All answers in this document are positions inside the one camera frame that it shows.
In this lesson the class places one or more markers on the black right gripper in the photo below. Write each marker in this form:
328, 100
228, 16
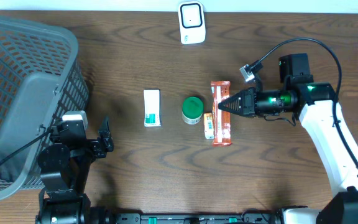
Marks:
248, 102

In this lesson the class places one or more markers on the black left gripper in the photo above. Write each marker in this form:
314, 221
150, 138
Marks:
100, 145

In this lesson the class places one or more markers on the red Top chocolate bar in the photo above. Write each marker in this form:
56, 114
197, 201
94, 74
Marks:
221, 119

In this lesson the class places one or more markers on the orange small box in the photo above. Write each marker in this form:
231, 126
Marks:
208, 126

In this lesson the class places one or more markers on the green lid jar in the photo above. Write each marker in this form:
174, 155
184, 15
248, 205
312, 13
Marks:
192, 110

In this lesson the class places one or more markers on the white Panadol box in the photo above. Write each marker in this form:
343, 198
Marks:
152, 108

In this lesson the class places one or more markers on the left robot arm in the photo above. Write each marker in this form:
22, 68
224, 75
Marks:
65, 166

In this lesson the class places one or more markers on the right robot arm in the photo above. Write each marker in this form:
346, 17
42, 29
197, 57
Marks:
313, 105

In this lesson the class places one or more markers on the white barcode scanner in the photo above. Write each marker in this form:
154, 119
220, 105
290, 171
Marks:
191, 22

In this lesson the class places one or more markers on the grey plastic basket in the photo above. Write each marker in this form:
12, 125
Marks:
40, 80

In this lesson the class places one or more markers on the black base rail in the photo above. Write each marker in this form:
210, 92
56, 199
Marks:
251, 217

